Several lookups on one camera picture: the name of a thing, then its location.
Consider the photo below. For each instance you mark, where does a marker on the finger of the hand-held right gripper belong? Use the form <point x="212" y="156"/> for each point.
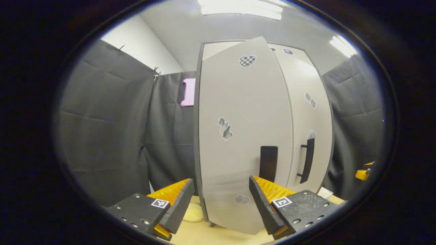
<point x="363" y="174"/>

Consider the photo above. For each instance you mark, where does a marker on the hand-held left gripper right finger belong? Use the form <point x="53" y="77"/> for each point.
<point x="260" y="207"/>

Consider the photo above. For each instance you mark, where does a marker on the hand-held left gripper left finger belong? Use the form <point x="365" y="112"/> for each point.
<point x="182" y="207"/>

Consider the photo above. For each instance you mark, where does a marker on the grey cabinet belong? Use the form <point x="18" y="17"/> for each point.
<point x="199" y="136"/>

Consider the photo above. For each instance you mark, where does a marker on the grey cabinet door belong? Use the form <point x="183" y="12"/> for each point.
<point x="245" y="119"/>
<point x="306" y="112"/>

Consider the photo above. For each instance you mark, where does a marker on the pale round pad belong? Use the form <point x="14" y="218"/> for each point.
<point x="193" y="212"/>

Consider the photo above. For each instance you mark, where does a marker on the black backdrop cloth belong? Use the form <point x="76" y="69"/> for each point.
<point x="102" y="129"/>

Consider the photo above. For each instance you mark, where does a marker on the small ceiling light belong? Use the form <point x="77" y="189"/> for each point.
<point x="342" y="46"/>

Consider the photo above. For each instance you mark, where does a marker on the large ceiling light panel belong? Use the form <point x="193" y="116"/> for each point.
<point x="242" y="8"/>

